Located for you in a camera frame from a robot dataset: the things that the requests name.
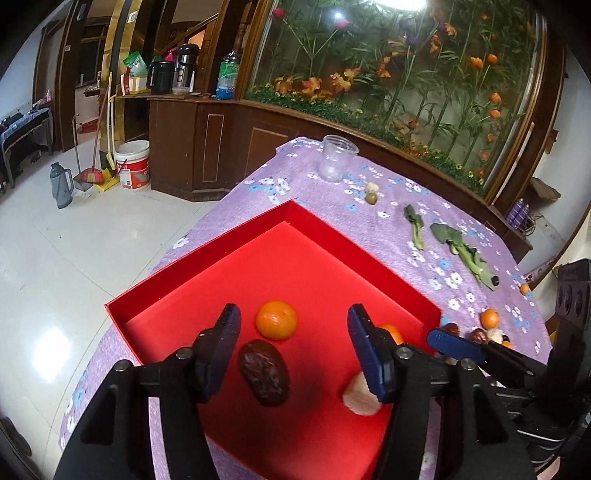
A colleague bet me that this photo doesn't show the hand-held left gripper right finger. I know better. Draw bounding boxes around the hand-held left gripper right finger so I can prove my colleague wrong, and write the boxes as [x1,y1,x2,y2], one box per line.
[347,303,541,480]

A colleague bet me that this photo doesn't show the black kettle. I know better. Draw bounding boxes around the black kettle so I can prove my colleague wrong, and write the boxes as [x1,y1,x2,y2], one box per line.
[147,60,175,95]

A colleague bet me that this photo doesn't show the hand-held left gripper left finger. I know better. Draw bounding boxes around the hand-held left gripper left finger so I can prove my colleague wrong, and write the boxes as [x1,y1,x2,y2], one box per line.
[53,302,242,480]

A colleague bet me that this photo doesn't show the brown wall shelf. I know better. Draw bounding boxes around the brown wall shelf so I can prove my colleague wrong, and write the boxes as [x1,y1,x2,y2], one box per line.
[530,176,561,200]

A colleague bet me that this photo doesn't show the plastic water bottle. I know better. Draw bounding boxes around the plastic water bottle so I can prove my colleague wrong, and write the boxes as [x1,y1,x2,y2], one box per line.
[216,50,242,101]

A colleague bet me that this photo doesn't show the clear plastic cup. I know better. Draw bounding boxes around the clear plastic cup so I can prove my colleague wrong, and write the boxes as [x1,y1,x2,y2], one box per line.
[318,134,360,183]

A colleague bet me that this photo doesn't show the white plastic bucket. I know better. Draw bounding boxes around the white plastic bucket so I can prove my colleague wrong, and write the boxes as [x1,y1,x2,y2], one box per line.
[114,140,151,191]

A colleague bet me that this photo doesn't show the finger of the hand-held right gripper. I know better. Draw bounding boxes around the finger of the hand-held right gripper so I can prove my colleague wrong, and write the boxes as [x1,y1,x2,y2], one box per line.
[427,327,555,389]

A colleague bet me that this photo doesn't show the red cardboard box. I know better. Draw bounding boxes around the red cardboard box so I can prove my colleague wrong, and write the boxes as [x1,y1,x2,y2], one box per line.
[105,199,443,480]

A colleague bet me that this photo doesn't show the colourful broom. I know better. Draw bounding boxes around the colourful broom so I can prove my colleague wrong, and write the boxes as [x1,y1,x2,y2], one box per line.
[74,113,106,186]

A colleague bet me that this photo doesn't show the purple floral tablecloth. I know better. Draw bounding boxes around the purple floral tablecloth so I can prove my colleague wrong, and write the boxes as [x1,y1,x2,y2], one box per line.
[59,137,555,480]

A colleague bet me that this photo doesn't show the purple bottles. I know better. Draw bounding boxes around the purple bottles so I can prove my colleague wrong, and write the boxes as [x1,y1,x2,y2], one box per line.
[507,198,532,229]

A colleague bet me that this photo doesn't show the large green leaf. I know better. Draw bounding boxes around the large green leaf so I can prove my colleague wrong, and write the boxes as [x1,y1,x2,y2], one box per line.
[430,222,499,291]

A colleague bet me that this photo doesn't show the brown wooden cabinet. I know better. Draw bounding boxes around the brown wooden cabinet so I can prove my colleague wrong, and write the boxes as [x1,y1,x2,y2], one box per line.
[148,95,534,264]

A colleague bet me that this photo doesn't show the steel thermos flask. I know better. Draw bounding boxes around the steel thermos flask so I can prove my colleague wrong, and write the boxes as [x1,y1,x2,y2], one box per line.
[172,44,200,95]

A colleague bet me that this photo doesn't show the green packet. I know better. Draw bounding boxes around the green packet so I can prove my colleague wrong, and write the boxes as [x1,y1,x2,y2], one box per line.
[122,51,148,78]

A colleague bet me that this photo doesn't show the grey thermos jug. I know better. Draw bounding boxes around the grey thermos jug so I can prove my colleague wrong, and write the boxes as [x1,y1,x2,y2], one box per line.
[50,162,75,210]

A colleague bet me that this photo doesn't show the dark wrinkled red date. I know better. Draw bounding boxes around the dark wrinkled red date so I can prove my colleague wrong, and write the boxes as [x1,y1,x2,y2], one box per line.
[237,340,291,408]

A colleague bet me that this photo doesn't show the small green leaf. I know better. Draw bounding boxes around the small green leaf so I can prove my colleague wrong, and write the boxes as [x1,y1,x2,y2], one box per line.
[403,204,426,251]

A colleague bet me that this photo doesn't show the red and white carton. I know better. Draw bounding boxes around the red and white carton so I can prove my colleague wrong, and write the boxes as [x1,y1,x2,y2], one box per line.
[121,74,149,95]

